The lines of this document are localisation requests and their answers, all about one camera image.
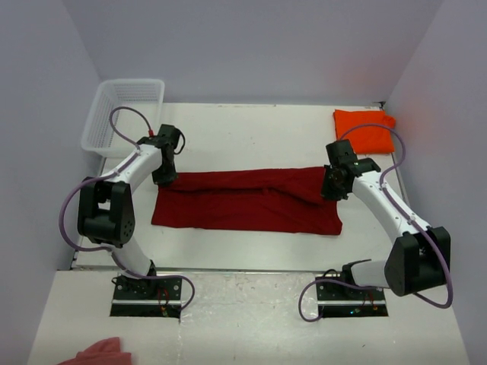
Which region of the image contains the dark red t shirt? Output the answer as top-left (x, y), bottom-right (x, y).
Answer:
top-left (151, 167), bottom-right (342, 236)

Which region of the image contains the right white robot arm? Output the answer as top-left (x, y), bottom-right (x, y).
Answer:
top-left (321, 140), bottom-right (451, 299)

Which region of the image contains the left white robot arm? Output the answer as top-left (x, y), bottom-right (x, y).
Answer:
top-left (78, 125), bottom-right (186, 299)

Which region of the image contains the folded orange t shirt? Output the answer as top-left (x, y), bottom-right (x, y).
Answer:
top-left (333, 109), bottom-right (396, 154)

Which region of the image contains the white plastic basket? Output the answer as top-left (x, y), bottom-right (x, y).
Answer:
top-left (81, 78), bottom-right (165, 158)

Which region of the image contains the pink cloth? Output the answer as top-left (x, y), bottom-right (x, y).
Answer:
top-left (59, 337), bottom-right (132, 365)

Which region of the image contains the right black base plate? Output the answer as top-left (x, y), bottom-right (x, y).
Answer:
top-left (315, 282), bottom-right (389, 319)

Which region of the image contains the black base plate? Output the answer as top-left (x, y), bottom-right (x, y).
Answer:
top-left (315, 282), bottom-right (389, 319)
top-left (110, 275), bottom-right (183, 319)

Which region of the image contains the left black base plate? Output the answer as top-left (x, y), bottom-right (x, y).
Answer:
top-left (110, 275), bottom-right (183, 319)

